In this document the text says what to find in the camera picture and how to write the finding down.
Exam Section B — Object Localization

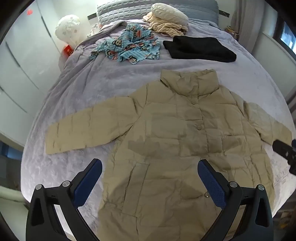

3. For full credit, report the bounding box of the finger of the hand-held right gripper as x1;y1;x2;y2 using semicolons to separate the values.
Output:
272;139;296;176

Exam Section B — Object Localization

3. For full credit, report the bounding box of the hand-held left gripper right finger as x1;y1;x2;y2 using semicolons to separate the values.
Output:
197;159;274;241

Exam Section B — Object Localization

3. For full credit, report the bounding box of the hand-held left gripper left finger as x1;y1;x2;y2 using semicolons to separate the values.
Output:
26;159;103;241

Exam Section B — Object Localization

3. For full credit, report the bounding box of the beige puffer jacket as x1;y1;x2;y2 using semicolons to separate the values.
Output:
45;69;293;241

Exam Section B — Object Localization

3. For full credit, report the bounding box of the lavender fleece blanket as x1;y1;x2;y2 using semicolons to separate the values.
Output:
20;20;296;218

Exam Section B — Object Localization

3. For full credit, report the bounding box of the white windowsill ledge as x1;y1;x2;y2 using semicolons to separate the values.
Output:
260;30;296;99

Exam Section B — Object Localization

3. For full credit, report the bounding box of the window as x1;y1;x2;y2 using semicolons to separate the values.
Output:
276;17;296;55

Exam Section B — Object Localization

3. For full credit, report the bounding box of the colourful small box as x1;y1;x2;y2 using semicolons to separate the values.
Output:
225;25;240;41

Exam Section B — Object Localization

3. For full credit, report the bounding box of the red packet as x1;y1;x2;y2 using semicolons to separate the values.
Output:
62;44;74;57

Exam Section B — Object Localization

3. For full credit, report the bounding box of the black folded garment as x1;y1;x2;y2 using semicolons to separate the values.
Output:
163;35;237;62

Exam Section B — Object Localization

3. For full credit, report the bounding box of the white wardrobe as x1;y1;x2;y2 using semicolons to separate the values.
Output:
0;0;70;149

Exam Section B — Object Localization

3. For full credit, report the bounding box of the beige curtain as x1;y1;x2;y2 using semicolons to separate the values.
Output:
231;0;265;42

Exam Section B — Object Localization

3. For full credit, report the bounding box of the blue monkey print garment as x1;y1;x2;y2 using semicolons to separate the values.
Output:
90;23;160;64

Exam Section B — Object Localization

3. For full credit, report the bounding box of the white printed plush pillow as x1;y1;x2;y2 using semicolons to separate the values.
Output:
55;14;80;45

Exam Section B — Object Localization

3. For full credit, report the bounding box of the beige striped knit sweater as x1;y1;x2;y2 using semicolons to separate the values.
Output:
143;11;189;37

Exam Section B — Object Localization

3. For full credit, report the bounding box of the white knitted round cushion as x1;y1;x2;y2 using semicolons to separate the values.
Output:
151;3;189;25

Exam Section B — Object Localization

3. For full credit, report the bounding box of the grey quilted pillow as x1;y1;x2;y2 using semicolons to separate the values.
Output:
97;0;219;26

